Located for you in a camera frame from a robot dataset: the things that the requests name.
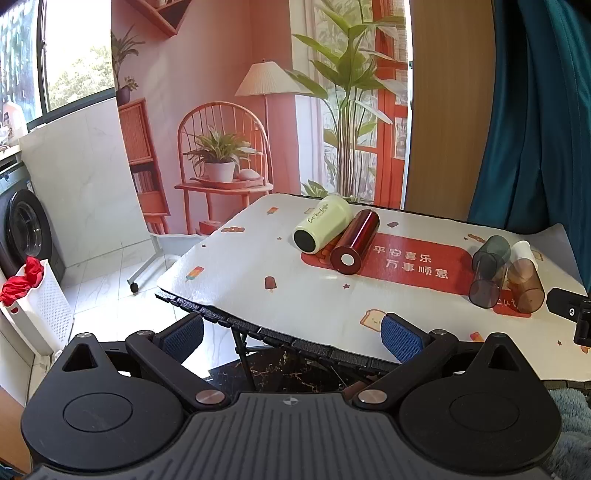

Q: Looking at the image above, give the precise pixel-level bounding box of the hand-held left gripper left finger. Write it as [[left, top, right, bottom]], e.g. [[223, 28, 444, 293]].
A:
[[50, 314, 230, 412]]

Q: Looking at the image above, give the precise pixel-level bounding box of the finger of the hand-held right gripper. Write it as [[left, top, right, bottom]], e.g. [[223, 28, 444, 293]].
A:
[[546, 287, 591, 357]]

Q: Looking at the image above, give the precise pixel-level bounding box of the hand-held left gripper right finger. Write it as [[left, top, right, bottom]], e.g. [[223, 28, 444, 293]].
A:
[[352, 313, 536, 411]]

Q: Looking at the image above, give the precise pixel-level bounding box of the brown transparent cup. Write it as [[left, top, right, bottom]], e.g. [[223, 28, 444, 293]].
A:
[[505, 258, 546, 317]]

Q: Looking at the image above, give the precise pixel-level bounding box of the white cup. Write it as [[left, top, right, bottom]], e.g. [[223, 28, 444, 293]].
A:
[[510, 240, 537, 265]]

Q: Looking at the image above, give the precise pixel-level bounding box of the grey transparent cup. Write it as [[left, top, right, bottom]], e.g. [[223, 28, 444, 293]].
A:
[[468, 235, 511, 308]]

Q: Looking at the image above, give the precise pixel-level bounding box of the red metallic cup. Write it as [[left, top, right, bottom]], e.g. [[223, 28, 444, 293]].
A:
[[330, 209, 380, 276]]

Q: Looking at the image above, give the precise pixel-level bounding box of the pale green cup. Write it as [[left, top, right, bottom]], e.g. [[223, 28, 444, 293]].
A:
[[293, 195, 355, 256]]

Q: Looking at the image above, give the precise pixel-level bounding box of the white wheeled backdrop stand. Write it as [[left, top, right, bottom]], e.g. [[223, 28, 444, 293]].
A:
[[129, 231, 163, 294]]

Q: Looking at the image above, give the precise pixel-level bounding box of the black folding table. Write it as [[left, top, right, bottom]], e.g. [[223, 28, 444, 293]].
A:
[[154, 196, 591, 394]]

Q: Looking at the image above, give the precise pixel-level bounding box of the printed white table mat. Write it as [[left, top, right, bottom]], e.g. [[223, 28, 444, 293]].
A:
[[156, 193, 591, 382]]

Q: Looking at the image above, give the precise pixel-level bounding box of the grey fluffy rug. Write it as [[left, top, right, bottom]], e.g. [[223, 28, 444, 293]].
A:
[[544, 387, 591, 480]]

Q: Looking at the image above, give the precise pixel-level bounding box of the white laundry basket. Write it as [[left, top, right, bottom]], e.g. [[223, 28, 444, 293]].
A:
[[0, 258, 75, 355]]

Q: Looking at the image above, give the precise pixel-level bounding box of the red cloth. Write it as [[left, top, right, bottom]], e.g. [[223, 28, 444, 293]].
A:
[[0, 256, 46, 306]]

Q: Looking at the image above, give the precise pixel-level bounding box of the dark washing machine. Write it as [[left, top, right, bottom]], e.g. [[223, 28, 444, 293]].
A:
[[0, 156, 66, 283]]

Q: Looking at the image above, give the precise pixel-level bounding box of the teal curtain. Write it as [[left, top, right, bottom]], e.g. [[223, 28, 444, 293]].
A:
[[466, 0, 591, 288]]

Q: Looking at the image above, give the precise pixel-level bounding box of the white marble board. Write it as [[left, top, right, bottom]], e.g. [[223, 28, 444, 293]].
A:
[[18, 97, 160, 274]]

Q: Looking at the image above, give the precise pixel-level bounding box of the wooden panel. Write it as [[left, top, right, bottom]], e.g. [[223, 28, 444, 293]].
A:
[[405, 0, 498, 227]]

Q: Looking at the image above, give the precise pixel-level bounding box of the printed room backdrop poster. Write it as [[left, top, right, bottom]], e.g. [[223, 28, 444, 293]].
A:
[[111, 0, 413, 237]]

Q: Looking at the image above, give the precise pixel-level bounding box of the white bottle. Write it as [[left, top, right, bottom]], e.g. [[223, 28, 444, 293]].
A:
[[0, 102, 27, 140]]

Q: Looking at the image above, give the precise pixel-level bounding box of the window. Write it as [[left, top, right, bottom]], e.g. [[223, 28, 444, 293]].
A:
[[0, 0, 116, 126]]

